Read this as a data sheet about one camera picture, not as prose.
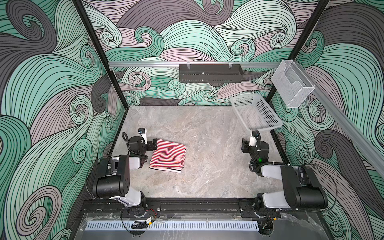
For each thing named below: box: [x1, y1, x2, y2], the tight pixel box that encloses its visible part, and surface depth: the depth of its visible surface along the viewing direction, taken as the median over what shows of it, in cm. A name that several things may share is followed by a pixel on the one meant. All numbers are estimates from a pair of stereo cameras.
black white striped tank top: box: [149, 167, 182, 174], surface depth 87 cm
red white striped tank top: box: [149, 138, 187, 169], surface depth 91 cm
